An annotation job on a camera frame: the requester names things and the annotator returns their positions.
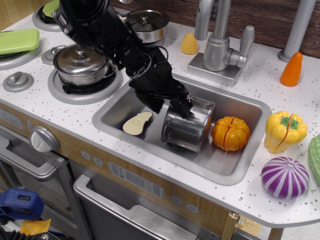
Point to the blue clamp tool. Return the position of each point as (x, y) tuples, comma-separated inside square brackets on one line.
[(21, 204)]

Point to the toy eggplant half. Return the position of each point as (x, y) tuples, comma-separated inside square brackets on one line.
[(135, 125)]

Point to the grey sink basin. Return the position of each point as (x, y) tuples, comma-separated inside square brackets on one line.
[(220, 166)]

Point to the yellow toy corn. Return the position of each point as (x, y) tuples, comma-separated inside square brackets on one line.
[(189, 44)]

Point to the steel saucepan with lid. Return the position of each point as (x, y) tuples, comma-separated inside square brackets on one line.
[(149, 25)]

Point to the grey oven knob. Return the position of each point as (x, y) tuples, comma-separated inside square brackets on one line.
[(42, 140)]

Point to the orange toy carrot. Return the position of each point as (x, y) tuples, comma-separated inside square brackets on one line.
[(292, 72)]

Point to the orange toy pumpkin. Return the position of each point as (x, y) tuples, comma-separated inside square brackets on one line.
[(230, 133)]

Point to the front left stove burner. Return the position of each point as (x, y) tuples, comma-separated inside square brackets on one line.
[(21, 59)]

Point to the grey stove knob front left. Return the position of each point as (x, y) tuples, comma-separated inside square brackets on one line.
[(18, 82)]

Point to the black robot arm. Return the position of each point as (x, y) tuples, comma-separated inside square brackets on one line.
[(95, 25)]

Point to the grey vertical post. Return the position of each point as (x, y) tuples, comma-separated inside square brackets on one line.
[(298, 30)]

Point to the silver toy faucet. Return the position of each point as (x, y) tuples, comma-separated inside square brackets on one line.
[(219, 62)]

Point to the yellow toy bell pepper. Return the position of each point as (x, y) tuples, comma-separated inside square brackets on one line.
[(283, 130)]

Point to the lidded steel pot on burner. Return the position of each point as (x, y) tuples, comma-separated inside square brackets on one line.
[(81, 66)]

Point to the front right stove burner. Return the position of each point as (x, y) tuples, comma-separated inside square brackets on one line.
[(55, 87)]

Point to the green rectangular plate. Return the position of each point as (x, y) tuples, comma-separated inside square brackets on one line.
[(17, 41)]

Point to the grey stove knob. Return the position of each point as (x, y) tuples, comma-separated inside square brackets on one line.
[(18, 82), (48, 56)]

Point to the purple striped toy onion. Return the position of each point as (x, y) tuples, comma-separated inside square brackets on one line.
[(285, 178)]

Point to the rear left stove burner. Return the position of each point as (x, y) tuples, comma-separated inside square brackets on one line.
[(44, 22)]

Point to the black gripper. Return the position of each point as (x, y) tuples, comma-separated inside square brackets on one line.
[(153, 82)]

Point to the grey dishwasher door handle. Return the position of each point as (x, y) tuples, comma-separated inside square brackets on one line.
[(118, 213)]

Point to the grey stove knob left centre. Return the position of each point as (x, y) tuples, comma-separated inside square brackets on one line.
[(48, 56)]

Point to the green round plate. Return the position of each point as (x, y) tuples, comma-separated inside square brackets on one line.
[(51, 7)]

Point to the green toy vegetable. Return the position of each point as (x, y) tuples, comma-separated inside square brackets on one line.
[(314, 157)]

